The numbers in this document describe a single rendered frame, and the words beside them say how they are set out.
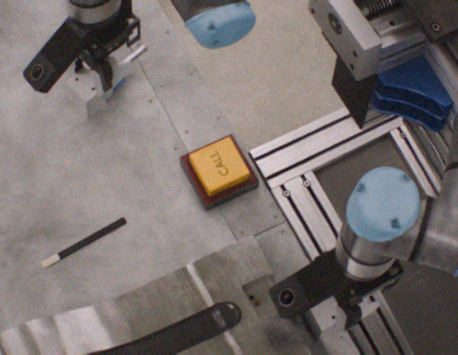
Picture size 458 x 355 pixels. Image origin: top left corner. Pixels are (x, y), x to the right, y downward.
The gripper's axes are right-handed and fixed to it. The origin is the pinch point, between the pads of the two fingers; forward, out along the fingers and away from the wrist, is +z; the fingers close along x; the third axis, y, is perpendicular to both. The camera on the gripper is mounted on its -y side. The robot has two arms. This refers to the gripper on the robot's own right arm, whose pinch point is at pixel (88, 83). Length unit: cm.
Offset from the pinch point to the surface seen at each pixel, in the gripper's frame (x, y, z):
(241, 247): -33.1, -2.1, -4.4
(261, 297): -39.2, -4.1, -1.7
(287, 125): 3, 51, 85
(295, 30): 19, 71, 85
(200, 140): -15.9, 7.1, 4.6
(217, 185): -23.4, 3.2, 0.9
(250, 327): -41.9, -8.7, -4.4
